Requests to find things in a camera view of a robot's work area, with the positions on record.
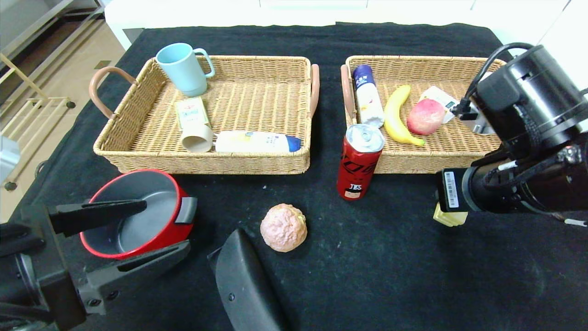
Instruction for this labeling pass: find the light wooden rack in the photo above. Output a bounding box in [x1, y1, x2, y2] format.
[0, 53, 77, 191]

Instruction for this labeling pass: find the black right camera cable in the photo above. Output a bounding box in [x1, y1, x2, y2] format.
[464, 42, 533, 108]

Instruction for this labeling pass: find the white bottle dark blue cap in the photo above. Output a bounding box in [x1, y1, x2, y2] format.
[352, 64, 385, 129]

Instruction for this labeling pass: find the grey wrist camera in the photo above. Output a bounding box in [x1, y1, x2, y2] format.
[0, 136, 21, 184]
[452, 99, 497, 135]

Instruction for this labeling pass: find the white bottle with yellow print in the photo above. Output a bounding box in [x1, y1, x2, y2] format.
[214, 131, 303, 154]

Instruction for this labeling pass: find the wicker basket with mug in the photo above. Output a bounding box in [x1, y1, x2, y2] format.
[89, 55, 320, 175]

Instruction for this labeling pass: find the red pot grey inside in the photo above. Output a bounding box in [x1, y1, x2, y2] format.
[79, 169, 198, 259]

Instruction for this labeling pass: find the yellow banana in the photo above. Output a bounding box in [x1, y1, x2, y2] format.
[383, 85, 426, 147]

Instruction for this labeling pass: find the grey metal shelf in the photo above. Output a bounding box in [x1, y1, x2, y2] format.
[0, 0, 106, 60]

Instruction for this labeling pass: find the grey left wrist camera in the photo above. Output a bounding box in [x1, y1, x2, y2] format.
[0, 136, 21, 184]

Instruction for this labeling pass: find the small green white box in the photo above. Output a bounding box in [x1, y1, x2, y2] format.
[175, 97, 211, 131]

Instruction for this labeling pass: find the red soda can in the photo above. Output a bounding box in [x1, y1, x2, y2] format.
[336, 124, 384, 201]

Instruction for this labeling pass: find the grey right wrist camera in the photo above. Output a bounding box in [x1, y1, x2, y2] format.
[452, 99, 497, 135]

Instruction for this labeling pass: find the pink crumbly bun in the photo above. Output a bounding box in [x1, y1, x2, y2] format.
[260, 203, 308, 253]

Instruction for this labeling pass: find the small yellow box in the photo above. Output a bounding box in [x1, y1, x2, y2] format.
[433, 202, 468, 228]

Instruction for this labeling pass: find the red peach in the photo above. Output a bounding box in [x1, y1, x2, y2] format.
[407, 98, 446, 136]

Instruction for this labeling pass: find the black table cloth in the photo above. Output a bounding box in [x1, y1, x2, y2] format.
[0, 23, 588, 331]

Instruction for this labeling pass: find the light blue mug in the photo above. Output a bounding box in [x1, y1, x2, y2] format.
[155, 43, 215, 97]

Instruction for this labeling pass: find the white juice carton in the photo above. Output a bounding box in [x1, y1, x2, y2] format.
[419, 86, 460, 124]

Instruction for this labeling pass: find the wicker basket with banana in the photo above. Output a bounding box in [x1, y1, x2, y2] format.
[340, 55, 508, 174]

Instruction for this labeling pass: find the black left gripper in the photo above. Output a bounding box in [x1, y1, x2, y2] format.
[0, 199, 191, 331]

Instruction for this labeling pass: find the beige paper cup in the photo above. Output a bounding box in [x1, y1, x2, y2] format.
[181, 123, 215, 153]

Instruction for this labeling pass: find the white background table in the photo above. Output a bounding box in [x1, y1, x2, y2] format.
[105, 0, 487, 52]

